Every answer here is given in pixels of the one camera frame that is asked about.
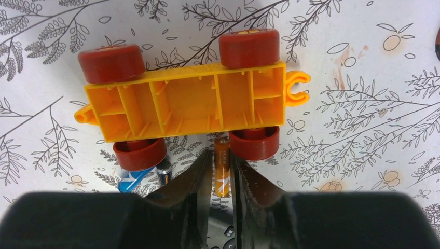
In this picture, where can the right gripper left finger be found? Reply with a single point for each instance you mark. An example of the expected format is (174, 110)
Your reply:
(173, 216)

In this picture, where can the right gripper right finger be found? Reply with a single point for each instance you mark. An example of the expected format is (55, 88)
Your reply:
(266, 216)

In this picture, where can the orange battery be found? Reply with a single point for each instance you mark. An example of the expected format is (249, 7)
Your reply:
(222, 167)

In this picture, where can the black remote control with buttons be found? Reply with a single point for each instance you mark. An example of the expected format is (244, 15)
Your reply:
(221, 231)

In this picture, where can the dark blue battery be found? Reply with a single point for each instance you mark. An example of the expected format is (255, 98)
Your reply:
(164, 172)

